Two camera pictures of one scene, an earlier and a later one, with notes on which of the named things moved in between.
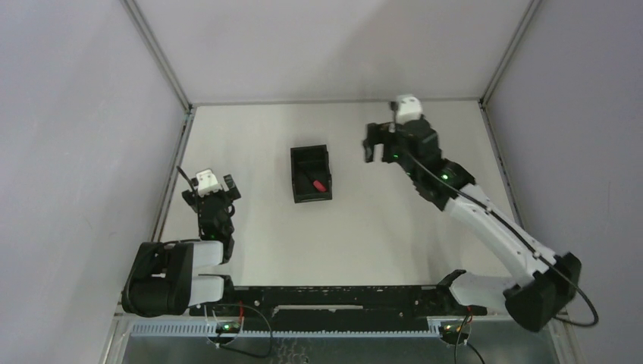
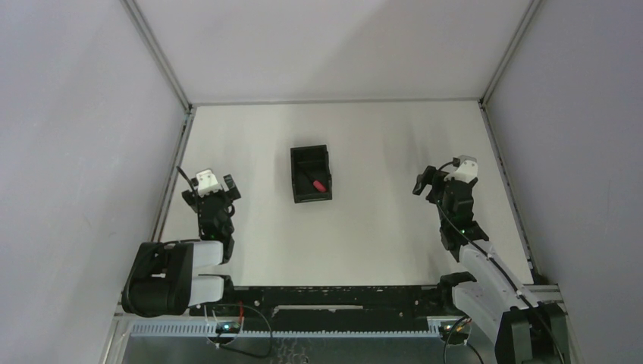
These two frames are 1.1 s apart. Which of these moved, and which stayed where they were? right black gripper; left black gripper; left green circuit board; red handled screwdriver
Moved: right black gripper
Stayed: left black gripper; left green circuit board; red handled screwdriver
